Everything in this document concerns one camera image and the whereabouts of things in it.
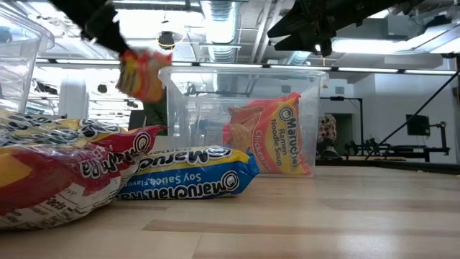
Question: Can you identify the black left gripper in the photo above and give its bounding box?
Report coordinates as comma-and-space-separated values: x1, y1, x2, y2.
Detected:
81, 4, 133, 55

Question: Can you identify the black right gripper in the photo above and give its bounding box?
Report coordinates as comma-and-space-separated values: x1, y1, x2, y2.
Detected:
267, 0, 362, 57

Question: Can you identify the orange chicken ramen pack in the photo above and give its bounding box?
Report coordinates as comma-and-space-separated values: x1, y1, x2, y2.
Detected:
221, 91, 312, 177
115, 49, 173, 105

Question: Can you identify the blue soy sauce ramen pack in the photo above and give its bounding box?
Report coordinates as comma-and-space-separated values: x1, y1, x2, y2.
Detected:
116, 145, 260, 201

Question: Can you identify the black beam with light strips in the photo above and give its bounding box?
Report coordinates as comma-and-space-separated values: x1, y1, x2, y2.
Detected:
35, 58, 460, 76

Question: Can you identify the clear plastic bin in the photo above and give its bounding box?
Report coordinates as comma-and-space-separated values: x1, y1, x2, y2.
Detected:
157, 65, 330, 178
195, 95, 238, 170
0, 0, 55, 113

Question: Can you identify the bright ceiling light panel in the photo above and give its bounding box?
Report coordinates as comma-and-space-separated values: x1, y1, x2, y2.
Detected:
330, 35, 460, 55

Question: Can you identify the floral patterned cloth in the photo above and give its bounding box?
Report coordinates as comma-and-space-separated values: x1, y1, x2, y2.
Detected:
318, 114, 338, 144

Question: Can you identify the black monitor on stand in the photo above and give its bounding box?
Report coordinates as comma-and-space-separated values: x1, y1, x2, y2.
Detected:
405, 114, 450, 163

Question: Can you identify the thin black diagonal rod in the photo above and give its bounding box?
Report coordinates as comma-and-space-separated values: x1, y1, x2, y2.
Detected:
364, 69, 460, 160

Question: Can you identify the black overhead camera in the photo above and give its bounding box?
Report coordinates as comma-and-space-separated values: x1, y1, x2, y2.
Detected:
157, 30, 177, 51

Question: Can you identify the black rack frame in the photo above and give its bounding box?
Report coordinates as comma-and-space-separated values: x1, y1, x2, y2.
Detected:
319, 95, 364, 145

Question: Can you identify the silver ceiling duct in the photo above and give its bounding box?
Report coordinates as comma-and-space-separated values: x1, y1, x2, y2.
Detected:
199, 0, 240, 63

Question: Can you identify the black metal table frame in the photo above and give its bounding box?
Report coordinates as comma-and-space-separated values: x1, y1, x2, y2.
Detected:
315, 159, 460, 176

